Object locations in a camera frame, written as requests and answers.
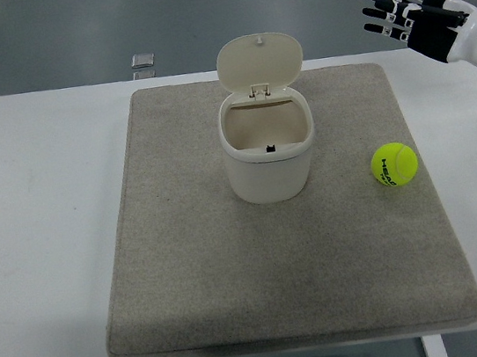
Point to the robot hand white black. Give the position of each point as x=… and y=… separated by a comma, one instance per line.
x=431, y=33

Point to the yellow tennis ball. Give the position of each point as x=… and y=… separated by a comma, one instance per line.
x=394, y=164

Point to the cream lidded plastic bin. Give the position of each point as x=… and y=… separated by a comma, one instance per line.
x=270, y=169

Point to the beige fabric mat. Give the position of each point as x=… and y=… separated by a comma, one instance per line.
x=277, y=262

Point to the silver floor plate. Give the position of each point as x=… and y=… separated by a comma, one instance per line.
x=143, y=60
x=144, y=74

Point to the white table leg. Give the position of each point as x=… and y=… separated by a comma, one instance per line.
x=433, y=350

